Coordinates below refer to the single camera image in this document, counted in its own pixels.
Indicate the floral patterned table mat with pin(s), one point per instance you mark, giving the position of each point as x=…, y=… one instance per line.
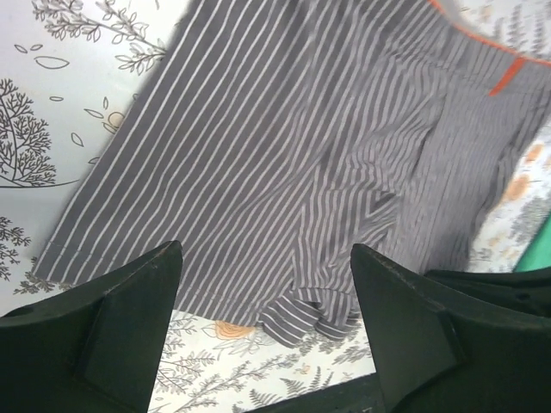
x=71, y=72

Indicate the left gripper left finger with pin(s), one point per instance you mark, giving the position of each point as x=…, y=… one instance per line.
x=95, y=347

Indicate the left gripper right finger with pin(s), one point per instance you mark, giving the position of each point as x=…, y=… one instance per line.
x=449, y=341

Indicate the grey striped underwear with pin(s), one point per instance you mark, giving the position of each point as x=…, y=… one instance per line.
x=416, y=185

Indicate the green folded cloth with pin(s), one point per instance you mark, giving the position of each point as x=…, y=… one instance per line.
x=537, y=255

